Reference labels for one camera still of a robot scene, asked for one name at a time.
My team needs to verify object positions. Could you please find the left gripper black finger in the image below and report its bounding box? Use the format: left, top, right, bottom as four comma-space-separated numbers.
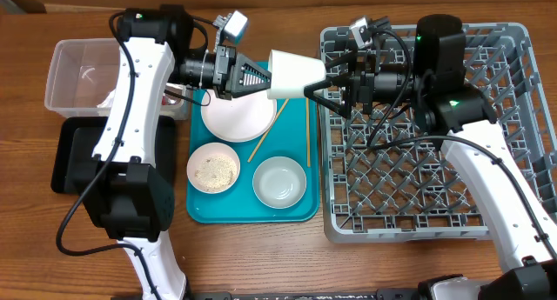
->
234, 81, 271, 97
234, 53, 272, 81

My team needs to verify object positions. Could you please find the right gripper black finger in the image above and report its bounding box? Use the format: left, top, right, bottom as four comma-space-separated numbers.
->
325, 50, 359, 70
303, 78, 352, 119

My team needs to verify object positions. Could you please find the white paper cup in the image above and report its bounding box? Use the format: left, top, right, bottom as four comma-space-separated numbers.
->
266, 50, 325, 99

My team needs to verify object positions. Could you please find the large white plate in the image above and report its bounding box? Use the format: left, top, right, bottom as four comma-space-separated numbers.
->
201, 90, 277, 143

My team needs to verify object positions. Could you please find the pink bowl with rice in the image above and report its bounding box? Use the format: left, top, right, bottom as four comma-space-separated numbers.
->
186, 143, 240, 194

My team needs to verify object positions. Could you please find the grey-white bowl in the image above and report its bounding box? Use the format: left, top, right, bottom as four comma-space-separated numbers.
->
252, 157, 307, 210

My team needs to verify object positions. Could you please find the white paper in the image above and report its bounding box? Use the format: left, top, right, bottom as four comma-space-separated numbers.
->
97, 90, 115, 109

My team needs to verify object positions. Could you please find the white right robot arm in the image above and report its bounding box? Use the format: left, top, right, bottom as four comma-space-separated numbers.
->
302, 14, 556, 299

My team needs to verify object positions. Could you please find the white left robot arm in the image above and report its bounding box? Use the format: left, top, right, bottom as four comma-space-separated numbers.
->
70, 4, 271, 299

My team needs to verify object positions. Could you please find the clear plastic waste bin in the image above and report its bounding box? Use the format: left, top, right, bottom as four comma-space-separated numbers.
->
44, 37, 187, 129

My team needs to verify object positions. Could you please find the black food waste tray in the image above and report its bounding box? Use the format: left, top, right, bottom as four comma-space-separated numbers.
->
50, 116, 177, 194

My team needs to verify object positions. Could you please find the right wooden chopstick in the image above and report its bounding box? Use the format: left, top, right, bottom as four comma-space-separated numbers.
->
305, 98, 311, 168

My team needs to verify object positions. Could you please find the wooden chopstick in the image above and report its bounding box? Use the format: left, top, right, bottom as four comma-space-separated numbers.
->
247, 99, 290, 163
305, 98, 311, 168

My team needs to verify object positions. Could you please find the left wooden chopstick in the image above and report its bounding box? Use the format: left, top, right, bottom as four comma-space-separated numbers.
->
247, 99, 290, 163

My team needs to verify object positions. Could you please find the teal plastic tray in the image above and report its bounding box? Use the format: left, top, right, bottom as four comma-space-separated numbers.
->
186, 99, 321, 223

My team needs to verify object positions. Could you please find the grey plastic dish rack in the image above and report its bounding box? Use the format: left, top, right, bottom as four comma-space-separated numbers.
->
319, 23, 556, 243

